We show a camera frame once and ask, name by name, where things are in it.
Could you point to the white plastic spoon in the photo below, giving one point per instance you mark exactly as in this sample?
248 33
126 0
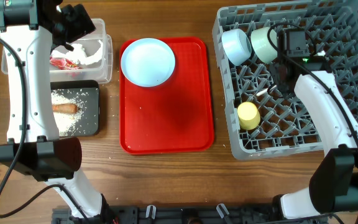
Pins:
266 90

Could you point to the light blue rice bowl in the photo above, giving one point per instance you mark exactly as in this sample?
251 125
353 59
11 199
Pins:
236 46

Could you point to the black waste tray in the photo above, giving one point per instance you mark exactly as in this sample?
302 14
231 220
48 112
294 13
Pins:
88 92

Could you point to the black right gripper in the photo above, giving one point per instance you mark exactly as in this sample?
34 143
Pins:
284 90

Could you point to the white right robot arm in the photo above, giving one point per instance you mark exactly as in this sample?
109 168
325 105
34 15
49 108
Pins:
334 185

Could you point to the red serving tray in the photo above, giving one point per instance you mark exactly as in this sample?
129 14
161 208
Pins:
175 116

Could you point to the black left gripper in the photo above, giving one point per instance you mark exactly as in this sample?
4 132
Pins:
81 23

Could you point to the yellow plastic cup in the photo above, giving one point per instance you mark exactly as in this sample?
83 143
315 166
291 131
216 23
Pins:
249 116

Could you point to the pale green bowl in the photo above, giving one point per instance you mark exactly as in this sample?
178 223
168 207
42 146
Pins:
261 45

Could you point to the white rice pile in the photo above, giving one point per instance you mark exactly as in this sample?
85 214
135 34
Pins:
66 123

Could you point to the red snack wrapper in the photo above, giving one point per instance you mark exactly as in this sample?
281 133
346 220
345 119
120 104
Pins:
64 64

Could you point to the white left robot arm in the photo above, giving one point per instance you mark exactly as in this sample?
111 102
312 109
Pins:
33 145

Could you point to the white napkin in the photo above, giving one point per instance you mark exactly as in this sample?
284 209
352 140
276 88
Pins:
78 55

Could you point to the clear plastic waste bin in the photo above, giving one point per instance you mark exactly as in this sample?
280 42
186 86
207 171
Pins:
98 65

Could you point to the light blue oval plate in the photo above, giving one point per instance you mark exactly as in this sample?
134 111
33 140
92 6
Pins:
148 62

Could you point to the brown sausage piece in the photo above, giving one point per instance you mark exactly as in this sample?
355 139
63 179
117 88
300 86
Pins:
67 108

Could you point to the grey dishwasher rack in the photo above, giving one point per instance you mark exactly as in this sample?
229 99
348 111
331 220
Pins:
285 126

